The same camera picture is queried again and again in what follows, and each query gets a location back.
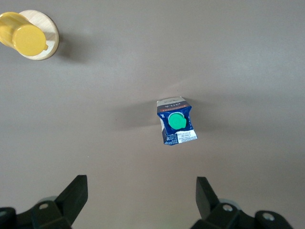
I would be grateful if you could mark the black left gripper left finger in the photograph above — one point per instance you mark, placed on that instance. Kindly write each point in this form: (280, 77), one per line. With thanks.
(71, 200)

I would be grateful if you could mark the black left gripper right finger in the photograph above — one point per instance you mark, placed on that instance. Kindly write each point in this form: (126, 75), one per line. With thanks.
(207, 200)

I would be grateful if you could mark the blue milk carton green cap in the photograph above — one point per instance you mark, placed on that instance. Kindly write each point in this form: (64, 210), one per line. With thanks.
(176, 121)

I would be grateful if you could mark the yellow plastic cup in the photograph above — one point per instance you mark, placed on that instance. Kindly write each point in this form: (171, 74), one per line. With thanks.
(26, 38)

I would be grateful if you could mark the round wooden mug stand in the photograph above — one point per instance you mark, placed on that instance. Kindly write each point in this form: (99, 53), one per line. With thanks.
(52, 35)

